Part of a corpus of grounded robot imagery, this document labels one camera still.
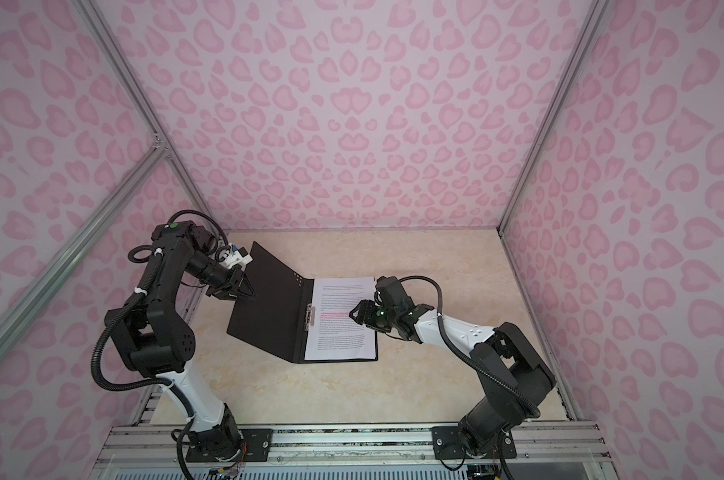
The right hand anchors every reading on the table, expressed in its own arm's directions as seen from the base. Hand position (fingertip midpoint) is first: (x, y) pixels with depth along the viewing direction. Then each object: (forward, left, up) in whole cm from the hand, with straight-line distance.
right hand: (355, 314), depth 85 cm
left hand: (+1, +28, +8) cm, 29 cm away
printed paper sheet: (-1, +7, -11) cm, 13 cm away
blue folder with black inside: (+6, +28, -14) cm, 32 cm away
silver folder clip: (+5, +15, -10) cm, 19 cm away
